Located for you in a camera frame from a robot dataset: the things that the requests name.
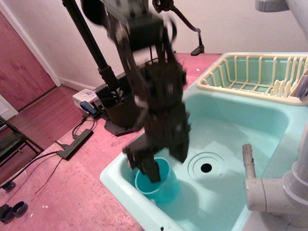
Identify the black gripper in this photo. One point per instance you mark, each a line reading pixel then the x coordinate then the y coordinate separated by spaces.
pixel 166 129

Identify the teal plastic cup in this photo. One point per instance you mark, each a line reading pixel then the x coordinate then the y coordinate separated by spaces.
pixel 160 192

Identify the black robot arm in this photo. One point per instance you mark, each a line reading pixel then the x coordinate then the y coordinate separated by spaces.
pixel 148 94

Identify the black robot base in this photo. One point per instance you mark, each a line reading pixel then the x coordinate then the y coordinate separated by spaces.
pixel 118 103

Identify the mint green toy sink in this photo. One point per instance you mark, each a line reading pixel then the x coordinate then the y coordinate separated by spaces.
pixel 212 195

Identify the black usb hub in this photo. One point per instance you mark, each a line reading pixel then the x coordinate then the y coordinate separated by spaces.
pixel 68 151

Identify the blue adapter plug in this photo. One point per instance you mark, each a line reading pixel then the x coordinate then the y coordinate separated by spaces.
pixel 88 108

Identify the white cardboard box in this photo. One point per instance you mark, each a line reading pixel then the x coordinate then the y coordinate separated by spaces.
pixel 85 95

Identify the grey toy faucet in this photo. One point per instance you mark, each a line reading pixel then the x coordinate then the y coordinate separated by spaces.
pixel 286 197

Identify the cream dish drying rack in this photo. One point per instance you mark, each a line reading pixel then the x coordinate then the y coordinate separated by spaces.
pixel 274 77

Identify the black folding chair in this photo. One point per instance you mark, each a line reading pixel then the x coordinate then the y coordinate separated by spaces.
pixel 14 142

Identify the wooden door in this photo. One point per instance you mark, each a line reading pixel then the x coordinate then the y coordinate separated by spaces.
pixel 23 80

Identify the black camera gooseneck mount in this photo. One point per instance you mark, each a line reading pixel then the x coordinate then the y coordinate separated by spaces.
pixel 168 5

